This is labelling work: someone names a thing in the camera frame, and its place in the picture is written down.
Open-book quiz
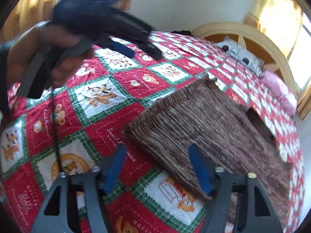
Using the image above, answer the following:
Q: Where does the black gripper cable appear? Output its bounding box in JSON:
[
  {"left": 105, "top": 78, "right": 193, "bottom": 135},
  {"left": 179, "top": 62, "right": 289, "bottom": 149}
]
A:
[{"left": 49, "top": 84, "right": 64, "bottom": 174}]

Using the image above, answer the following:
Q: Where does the black item beside bed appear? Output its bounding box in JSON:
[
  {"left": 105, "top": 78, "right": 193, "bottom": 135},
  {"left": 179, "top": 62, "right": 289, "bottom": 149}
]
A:
[{"left": 171, "top": 30, "right": 192, "bottom": 36}]

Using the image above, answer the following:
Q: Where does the person's left hand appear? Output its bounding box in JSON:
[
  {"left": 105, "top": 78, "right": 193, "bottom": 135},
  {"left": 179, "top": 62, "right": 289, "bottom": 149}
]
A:
[{"left": 6, "top": 21, "right": 95, "bottom": 89}]

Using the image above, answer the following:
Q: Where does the cream wooden headboard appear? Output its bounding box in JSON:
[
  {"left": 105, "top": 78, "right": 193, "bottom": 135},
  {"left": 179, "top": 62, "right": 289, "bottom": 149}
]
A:
[{"left": 191, "top": 22, "right": 298, "bottom": 98}]

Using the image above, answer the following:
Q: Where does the person's left forearm dark sleeve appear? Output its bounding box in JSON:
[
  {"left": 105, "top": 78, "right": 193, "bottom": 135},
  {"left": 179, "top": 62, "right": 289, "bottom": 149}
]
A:
[{"left": 0, "top": 42, "right": 13, "bottom": 120}]

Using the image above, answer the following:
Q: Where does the brown knitted sweater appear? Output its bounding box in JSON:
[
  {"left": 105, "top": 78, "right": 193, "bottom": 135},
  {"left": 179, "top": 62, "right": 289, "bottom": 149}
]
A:
[{"left": 124, "top": 77, "right": 292, "bottom": 226}]

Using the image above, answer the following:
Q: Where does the pink pillow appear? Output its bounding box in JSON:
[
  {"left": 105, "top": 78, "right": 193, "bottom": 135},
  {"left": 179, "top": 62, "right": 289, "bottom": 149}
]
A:
[{"left": 260, "top": 70, "right": 297, "bottom": 116}]

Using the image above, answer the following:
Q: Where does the grey patterned pillow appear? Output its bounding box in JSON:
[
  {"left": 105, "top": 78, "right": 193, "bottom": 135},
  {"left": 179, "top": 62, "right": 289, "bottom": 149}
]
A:
[{"left": 216, "top": 36, "right": 264, "bottom": 77}]

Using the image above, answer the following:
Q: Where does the window by headboard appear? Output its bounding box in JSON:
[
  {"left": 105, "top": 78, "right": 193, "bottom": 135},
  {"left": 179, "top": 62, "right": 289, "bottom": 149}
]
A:
[{"left": 289, "top": 13, "right": 310, "bottom": 90}]

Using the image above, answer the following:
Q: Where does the red patchwork bedspread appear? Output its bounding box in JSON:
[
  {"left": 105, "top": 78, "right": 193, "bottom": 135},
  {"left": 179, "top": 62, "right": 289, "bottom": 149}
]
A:
[{"left": 1, "top": 32, "right": 304, "bottom": 232}]

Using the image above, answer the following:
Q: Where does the yellow curtain by headboard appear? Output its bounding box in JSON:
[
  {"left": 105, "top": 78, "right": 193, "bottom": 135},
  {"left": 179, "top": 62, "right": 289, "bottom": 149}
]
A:
[{"left": 243, "top": 0, "right": 303, "bottom": 59}]

